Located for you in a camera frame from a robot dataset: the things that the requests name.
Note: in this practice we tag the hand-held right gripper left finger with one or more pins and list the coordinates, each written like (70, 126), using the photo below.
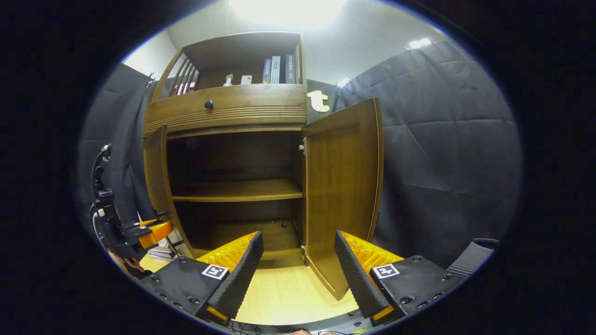
(242, 274)

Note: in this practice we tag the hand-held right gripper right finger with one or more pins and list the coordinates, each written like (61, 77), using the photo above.
(356, 274)

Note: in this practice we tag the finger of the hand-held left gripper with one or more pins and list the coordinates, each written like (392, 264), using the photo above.
(156, 234)

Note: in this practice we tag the wooden cabinet door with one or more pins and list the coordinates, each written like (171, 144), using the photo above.
(340, 195)
(158, 186)

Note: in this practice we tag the brown wooden shoe cabinet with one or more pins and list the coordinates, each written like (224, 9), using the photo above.
(242, 107)

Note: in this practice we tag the wooden inner cabinet shelf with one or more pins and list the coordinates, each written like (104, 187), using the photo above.
(237, 190)

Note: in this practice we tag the metal door hinge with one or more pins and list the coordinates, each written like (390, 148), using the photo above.
(302, 147)

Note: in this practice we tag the wooden cabinet drawer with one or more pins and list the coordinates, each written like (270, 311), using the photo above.
(251, 104)

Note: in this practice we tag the stack of books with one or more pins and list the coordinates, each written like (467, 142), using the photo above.
(163, 250)

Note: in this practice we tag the dark ribbed object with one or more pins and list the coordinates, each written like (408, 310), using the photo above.
(470, 258)

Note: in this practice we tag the black round drawer knob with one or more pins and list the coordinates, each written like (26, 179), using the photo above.
(208, 104)

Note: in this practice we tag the black backdrop cloth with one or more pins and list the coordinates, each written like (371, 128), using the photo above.
(442, 163)

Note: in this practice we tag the black cloth clip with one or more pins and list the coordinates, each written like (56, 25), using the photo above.
(150, 79)

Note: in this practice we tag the small white bottle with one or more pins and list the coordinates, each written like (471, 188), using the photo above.
(228, 80)

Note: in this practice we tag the small white box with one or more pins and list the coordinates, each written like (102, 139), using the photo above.
(246, 79)

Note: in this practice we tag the dark blue book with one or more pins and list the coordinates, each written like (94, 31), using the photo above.
(267, 70)

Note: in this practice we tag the grey book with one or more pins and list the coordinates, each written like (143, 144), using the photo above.
(275, 70)

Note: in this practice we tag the small ceiling light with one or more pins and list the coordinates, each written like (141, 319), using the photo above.
(420, 43)

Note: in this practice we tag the large ceiling light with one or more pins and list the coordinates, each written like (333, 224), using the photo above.
(288, 10)

